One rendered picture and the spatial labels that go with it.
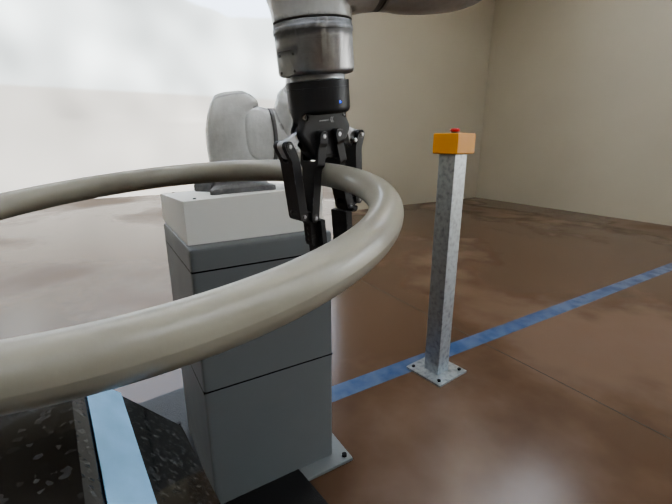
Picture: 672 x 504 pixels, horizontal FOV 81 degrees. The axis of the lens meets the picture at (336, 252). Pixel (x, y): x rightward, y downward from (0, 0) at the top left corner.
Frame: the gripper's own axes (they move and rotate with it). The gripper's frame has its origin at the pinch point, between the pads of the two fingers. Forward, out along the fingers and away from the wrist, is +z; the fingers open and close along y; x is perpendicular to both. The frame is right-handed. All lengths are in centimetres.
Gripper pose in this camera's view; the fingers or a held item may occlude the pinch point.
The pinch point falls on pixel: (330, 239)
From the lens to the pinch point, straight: 54.1
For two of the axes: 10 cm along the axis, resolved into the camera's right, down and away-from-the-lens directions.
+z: 0.7, 9.2, 3.7
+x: 6.8, 2.3, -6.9
